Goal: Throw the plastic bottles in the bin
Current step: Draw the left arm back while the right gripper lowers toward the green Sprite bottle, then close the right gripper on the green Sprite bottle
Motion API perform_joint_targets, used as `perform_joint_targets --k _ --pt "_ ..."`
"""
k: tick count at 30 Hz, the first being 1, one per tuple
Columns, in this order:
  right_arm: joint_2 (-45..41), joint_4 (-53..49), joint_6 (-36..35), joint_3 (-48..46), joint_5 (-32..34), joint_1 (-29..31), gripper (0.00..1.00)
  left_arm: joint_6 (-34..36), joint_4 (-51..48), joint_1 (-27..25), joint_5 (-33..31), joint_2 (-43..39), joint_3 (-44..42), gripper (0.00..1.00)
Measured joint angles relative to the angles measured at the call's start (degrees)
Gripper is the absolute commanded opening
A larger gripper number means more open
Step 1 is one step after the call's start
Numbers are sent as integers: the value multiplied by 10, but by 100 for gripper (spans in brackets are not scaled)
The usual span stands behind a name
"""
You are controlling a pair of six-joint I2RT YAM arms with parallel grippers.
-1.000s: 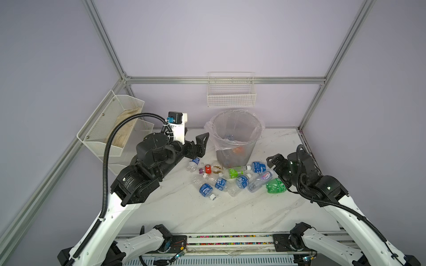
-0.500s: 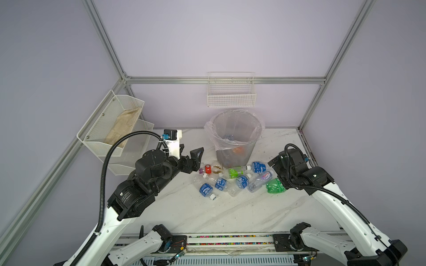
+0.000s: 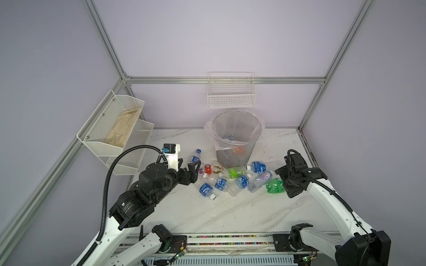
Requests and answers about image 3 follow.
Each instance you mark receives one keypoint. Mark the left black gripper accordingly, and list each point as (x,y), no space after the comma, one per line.
(192,174)

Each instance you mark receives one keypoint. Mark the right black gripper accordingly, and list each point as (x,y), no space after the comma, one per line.
(291,189)

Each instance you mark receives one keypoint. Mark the green crushed plastic bottle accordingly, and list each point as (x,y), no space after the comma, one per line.
(275,186)

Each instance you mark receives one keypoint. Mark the orange label yellow-cap bottle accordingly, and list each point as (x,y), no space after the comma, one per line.
(240,150)

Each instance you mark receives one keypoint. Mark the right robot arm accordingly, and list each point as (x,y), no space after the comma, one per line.
(314,181)

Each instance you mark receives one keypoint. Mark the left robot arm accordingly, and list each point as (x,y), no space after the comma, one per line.
(134,206)

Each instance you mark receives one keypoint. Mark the blue label bottle by bin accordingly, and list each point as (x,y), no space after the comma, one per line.
(257,167)

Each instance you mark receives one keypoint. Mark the clear plastic bin liner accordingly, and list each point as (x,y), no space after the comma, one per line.
(233,128)

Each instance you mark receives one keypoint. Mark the grey mesh waste bin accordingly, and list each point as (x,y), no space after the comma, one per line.
(228,159)

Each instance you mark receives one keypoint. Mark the small blue label bottle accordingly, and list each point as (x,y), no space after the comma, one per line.
(196,156)

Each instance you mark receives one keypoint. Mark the red cap small bottle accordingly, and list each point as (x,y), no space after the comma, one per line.
(210,169)

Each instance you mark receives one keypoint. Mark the Pocari bottle middle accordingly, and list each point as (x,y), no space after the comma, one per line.
(217,182)

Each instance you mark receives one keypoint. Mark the green label clear bottle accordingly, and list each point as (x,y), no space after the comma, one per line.
(231,173)

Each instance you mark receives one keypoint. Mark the beige cloth in shelf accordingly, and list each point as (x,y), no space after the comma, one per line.
(122,128)

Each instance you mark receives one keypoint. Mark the white upper mesh shelf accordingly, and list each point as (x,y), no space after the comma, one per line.
(94,132)

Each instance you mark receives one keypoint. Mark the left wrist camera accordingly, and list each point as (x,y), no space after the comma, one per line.
(171,152)

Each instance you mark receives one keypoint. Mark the white wire wall basket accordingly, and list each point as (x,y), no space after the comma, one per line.
(231,90)

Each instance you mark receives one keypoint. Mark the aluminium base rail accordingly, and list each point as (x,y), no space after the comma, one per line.
(229,244)

